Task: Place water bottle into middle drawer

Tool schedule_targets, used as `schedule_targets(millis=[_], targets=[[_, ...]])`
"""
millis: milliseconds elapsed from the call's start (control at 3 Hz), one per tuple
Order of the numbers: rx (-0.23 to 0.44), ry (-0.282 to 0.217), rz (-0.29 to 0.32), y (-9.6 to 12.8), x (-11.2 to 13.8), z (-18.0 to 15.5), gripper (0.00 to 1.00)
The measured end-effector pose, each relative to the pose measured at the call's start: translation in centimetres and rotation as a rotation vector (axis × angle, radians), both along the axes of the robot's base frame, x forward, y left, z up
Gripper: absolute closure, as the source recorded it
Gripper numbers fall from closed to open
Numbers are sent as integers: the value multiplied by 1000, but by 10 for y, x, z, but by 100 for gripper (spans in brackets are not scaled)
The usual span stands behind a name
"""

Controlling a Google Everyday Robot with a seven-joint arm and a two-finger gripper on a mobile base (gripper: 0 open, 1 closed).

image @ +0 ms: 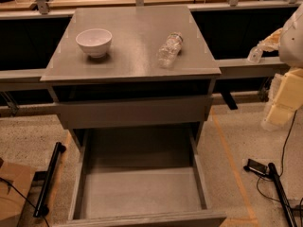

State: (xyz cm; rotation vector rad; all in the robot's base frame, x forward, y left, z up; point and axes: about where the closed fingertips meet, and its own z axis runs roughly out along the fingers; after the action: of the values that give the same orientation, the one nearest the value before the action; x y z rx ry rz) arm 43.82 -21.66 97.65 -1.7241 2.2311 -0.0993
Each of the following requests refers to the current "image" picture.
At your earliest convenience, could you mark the black bar left floor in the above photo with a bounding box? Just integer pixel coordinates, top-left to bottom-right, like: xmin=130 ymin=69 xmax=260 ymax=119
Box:
xmin=33 ymin=142 xmax=66 ymax=218

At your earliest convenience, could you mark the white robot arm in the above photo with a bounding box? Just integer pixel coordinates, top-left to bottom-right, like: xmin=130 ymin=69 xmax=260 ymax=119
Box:
xmin=258 ymin=4 xmax=303 ymax=131

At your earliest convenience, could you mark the black bar right floor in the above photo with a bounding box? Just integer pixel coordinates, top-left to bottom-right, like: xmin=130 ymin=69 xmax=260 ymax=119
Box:
xmin=268 ymin=163 xmax=297 ymax=227

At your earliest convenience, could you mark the black cable on box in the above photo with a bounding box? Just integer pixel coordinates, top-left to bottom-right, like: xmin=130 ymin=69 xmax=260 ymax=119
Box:
xmin=0 ymin=177 xmax=51 ymax=227

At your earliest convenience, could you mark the black bar floor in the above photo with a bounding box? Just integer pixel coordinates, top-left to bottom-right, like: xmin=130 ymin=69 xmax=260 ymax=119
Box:
xmin=33 ymin=142 xmax=66 ymax=218
xmin=268 ymin=163 xmax=297 ymax=227

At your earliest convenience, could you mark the brown cardboard box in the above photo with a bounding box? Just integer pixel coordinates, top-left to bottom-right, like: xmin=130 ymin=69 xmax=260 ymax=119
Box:
xmin=0 ymin=160 xmax=35 ymax=227

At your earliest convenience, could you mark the open grey middle drawer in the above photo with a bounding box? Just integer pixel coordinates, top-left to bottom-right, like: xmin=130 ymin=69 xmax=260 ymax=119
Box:
xmin=55 ymin=125 xmax=226 ymax=227

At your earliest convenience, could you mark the white ceramic bowl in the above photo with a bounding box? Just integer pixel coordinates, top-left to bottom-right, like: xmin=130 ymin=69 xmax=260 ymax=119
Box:
xmin=76 ymin=28 xmax=113 ymax=58

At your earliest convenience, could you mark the black device on floor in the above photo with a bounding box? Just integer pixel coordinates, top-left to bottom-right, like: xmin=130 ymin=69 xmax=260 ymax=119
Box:
xmin=243 ymin=159 xmax=268 ymax=176

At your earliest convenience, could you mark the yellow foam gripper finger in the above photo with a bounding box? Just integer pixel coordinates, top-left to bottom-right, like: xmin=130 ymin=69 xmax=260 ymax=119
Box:
xmin=261 ymin=68 xmax=303 ymax=131
xmin=258 ymin=28 xmax=282 ymax=52

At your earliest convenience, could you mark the clear plastic water bottle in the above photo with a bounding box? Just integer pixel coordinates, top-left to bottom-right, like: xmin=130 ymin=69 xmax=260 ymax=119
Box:
xmin=157 ymin=32 xmax=183 ymax=69

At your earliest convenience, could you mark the grey drawer cabinet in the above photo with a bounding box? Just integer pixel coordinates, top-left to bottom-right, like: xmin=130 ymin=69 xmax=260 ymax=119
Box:
xmin=41 ymin=6 xmax=221 ymax=146

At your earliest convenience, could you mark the clear hand sanitizer bottle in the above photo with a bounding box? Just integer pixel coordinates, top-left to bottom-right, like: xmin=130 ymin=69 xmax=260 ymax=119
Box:
xmin=247 ymin=46 xmax=263 ymax=63

